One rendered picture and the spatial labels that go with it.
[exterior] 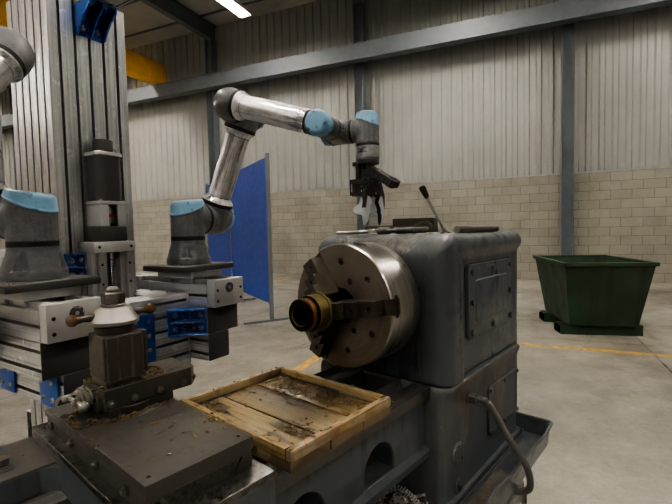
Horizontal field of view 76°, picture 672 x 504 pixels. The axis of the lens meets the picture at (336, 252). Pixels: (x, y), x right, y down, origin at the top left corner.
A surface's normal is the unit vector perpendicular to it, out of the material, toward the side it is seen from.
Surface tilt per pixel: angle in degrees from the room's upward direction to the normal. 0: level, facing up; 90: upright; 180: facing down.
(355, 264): 90
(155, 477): 0
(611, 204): 90
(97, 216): 90
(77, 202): 90
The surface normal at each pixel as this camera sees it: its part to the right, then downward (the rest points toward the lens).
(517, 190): -0.40, 0.06
